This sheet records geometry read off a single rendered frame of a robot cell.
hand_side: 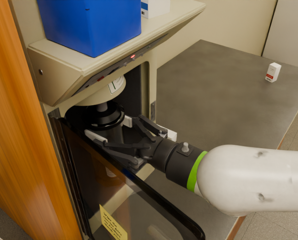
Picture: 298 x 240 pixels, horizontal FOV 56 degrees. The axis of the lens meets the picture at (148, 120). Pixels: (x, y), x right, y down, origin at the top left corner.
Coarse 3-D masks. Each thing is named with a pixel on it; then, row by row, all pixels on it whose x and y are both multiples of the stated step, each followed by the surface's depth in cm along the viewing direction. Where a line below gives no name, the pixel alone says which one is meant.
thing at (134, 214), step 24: (72, 144) 46; (72, 168) 52; (96, 168) 43; (120, 168) 37; (96, 192) 49; (120, 192) 40; (144, 192) 34; (96, 216) 56; (120, 216) 45; (144, 216) 38; (168, 216) 33
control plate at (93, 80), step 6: (156, 42) 52; (144, 48) 48; (150, 48) 54; (132, 54) 44; (138, 54) 51; (120, 60) 42; (126, 60) 47; (132, 60) 54; (114, 66) 44; (120, 66) 50; (102, 72) 41; (108, 72) 47; (90, 78) 39; (96, 78) 43; (84, 84) 41; (90, 84) 46; (78, 90) 43
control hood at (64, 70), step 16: (176, 0) 54; (192, 0) 54; (160, 16) 47; (176, 16) 47; (192, 16) 51; (144, 32) 42; (160, 32) 44; (32, 48) 38; (48, 48) 38; (64, 48) 38; (128, 48) 39; (32, 64) 40; (48, 64) 38; (64, 64) 35; (80, 64) 34; (96, 64) 35; (112, 64) 41; (48, 80) 40; (64, 80) 37; (80, 80) 35; (48, 96) 43; (64, 96) 40
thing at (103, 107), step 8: (96, 104) 66; (104, 104) 67; (112, 104) 70; (88, 112) 67; (96, 112) 67; (104, 112) 67; (112, 112) 67; (120, 112) 69; (88, 120) 67; (96, 120) 66; (104, 120) 66; (112, 120) 66
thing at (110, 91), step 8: (120, 80) 64; (104, 88) 60; (112, 88) 62; (120, 88) 64; (88, 96) 59; (96, 96) 60; (104, 96) 61; (112, 96) 62; (80, 104) 60; (88, 104) 60
